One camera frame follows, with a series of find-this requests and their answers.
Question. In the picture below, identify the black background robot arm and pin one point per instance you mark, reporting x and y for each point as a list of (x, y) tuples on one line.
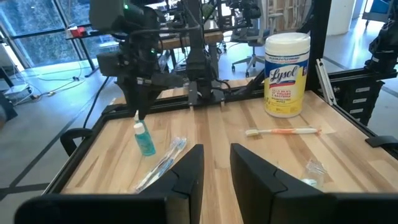
[(384, 46)]

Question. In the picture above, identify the yellow Lysol wipes canister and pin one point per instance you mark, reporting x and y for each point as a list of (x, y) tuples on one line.
[(286, 81)]

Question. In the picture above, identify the black frame bracket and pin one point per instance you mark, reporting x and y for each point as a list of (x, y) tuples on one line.
[(382, 141)]

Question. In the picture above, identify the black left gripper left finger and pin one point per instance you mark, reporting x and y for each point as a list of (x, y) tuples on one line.
[(186, 186)]

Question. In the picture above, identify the blue toothbrush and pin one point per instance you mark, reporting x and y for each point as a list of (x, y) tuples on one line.
[(164, 161)]

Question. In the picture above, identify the grey office chair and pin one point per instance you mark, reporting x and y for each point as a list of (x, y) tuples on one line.
[(253, 60)]

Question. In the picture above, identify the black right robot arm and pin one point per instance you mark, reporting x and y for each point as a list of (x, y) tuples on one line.
[(199, 65)]

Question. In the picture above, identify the glass window wall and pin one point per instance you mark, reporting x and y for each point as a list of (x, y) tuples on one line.
[(37, 31)]

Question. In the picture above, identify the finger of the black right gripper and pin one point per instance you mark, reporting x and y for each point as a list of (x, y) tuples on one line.
[(147, 99), (136, 98)]

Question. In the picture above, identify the shelf with blue bins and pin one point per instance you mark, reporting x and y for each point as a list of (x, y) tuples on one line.
[(377, 7)]

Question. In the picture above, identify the small red box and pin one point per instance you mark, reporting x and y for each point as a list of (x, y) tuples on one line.
[(77, 32)]

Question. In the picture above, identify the grey aluminium bars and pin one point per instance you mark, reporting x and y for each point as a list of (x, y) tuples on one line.
[(325, 81)]

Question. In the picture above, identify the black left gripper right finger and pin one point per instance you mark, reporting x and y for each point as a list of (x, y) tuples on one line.
[(258, 193)]

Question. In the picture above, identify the black drawer cabinet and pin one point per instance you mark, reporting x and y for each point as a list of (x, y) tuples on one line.
[(357, 93)]

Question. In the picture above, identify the unwrapped orange white toothbrush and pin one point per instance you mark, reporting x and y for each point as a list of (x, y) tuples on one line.
[(283, 131)]

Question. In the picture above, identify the wooden background desk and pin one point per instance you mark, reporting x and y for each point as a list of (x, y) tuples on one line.
[(214, 37)]

